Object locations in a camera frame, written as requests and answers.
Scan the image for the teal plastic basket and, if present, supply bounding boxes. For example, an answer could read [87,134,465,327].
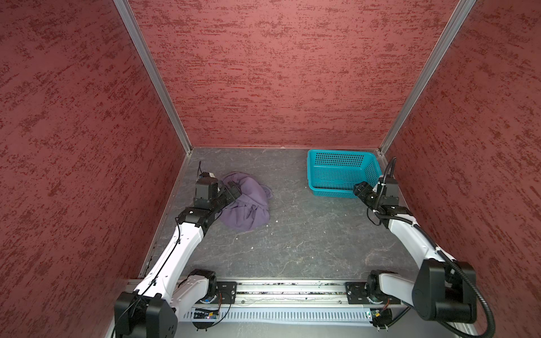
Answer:
[307,149,382,199]

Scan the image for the right aluminium corner post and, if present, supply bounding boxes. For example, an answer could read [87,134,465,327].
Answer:
[378,0,476,156]

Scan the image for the purple trousers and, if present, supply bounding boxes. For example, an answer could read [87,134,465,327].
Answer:
[218,172,273,232]

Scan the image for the white slotted cable duct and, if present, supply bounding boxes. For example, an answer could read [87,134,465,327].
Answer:
[179,307,373,326]

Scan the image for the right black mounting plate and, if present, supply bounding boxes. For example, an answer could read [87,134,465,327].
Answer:
[345,282,401,306]

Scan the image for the left thin black cable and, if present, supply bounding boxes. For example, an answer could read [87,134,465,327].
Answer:
[113,160,204,322]

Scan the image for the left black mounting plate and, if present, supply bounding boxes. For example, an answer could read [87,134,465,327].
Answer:
[211,281,238,304]

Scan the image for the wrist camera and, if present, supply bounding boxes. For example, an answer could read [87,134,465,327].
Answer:
[377,175,400,198]
[194,172,219,203]

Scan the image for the aluminium corner post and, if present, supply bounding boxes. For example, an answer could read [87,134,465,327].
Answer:
[378,0,476,156]
[114,0,193,156]

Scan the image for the left aluminium corner post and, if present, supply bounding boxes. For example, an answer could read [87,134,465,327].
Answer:
[114,0,193,156]

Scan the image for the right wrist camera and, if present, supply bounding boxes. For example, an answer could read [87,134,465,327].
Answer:
[377,175,400,198]

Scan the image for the black mounting plate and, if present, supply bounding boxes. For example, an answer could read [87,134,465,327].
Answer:
[211,281,238,304]
[345,282,401,306]

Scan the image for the right small circuit board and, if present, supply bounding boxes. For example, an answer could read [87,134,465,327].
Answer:
[371,308,393,327]

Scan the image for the small circuit board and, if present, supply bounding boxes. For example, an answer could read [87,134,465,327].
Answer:
[371,308,393,327]
[193,308,221,321]

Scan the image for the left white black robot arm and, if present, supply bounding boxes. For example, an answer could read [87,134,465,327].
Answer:
[111,175,242,337]

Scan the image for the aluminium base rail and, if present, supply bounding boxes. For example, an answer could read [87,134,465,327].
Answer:
[218,278,406,308]

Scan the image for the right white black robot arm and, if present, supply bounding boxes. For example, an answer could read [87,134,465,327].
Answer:
[353,181,478,323]

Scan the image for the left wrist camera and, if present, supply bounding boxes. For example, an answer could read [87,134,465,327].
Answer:
[194,172,219,203]

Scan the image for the right black corrugated cable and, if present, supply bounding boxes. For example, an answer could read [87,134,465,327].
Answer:
[367,157,496,338]

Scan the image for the left small circuit board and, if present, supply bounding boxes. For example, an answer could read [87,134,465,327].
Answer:
[193,308,221,321]

